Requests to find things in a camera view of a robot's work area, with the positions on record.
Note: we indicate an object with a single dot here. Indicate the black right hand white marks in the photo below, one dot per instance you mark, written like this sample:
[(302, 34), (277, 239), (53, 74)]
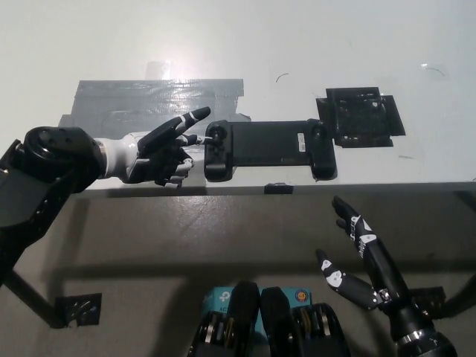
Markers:
[(383, 267)]

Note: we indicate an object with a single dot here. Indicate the white and black left hand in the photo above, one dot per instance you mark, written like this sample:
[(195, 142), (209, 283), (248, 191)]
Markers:
[(152, 158)]

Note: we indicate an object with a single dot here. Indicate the black mobile game controller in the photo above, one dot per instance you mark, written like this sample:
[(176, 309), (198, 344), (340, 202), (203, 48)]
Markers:
[(267, 143)]

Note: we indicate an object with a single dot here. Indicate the black table leg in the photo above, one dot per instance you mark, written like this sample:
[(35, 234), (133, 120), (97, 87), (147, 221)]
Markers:
[(31, 299), (461, 294)]

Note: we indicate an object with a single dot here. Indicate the small black tape strip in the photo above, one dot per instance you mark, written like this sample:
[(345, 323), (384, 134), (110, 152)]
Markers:
[(278, 188)]

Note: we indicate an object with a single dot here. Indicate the black tape square patch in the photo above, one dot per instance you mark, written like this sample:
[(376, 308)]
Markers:
[(359, 117)]

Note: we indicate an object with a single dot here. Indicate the teal cardboard box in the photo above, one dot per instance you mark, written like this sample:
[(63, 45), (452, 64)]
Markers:
[(217, 297)]

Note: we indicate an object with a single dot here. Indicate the clear tape piece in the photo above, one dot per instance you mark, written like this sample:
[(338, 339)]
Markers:
[(425, 65)]

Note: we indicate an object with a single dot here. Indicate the grey duct tape patch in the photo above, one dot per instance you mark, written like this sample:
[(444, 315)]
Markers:
[(141, 98)]

